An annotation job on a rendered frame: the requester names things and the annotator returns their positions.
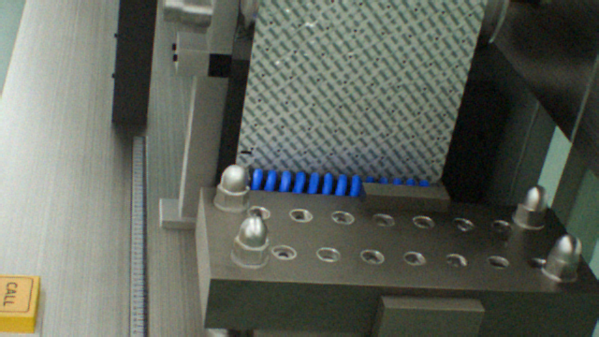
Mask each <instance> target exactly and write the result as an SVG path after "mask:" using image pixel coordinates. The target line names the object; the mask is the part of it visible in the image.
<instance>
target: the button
mask: <svg viewBox="0 0 599 337"><path fill-rule="evenodd" d="M39 282H40V279H39V276H27V275H4V274H0V332H9V333H34V331H35V325H36V318H37V305H38V297H39Z"/></svg>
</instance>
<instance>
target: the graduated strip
mask: <svg viewBox="0 0 599 337"><path fill-rule="evenodd" d="M128 337H150V286H149V198H148V137H137V136H132V173H130V232H129V292H128Z"/></svg>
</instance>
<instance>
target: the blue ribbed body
mask: <svg viewBox="0 0 599 337"><path fill-rule="evenodd" d="M365 183H375V180H374V177H373V176H369V177H366V179H365ZM378 183H388V178H386V177H382V178H381V179H379V181H378ZM393 183H394V185H402V180H401V179H400V178H396V179H394V181H393ZM406 185H410V186H416V182H415V181H414V179H409V180H407V182H406ZM419 186H425V187H429V182H428V181H427V180H422V181H420V183H419ZM249 187H250V190H260V191H276V192H294V193H310V194H327V195H344V196H359V193H360V189H361V178H360V177H359V176H358V175H356V176H353V177H352V180H351V183H347V176H346V175H343V174H341V175H340V176H339V177H338V183H334V178H333V175H332V174H326V175H325V177H324V182H323V183H321V182H320V176H319V174H317V173H313V174H312V175H311V178H310V181H309V182H306V174H304V173H303V171H299V173H298V174H297V178H296V181H291V173H290V171H289V170H285V171H284V173H283V177H282V180H277V171H276V170H275V169H271V170H270V171H268V175H267V179H263V170H262V169H260V168H256V169H255V170H254V174H253V178H250V185H249Z"/></svg>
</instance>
